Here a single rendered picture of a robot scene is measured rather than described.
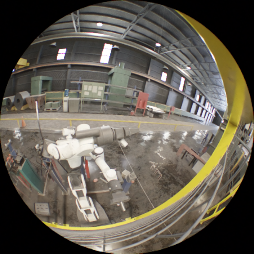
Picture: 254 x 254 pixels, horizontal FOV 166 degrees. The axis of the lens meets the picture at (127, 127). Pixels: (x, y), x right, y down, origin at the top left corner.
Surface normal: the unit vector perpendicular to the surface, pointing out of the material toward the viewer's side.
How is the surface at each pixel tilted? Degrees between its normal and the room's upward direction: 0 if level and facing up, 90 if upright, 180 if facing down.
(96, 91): 90
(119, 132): 63
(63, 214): 0
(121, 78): 90
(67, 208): 0
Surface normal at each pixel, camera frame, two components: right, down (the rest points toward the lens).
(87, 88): 0.36, 0.44
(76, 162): 0.86, -0.04
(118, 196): 0.19, -0.90
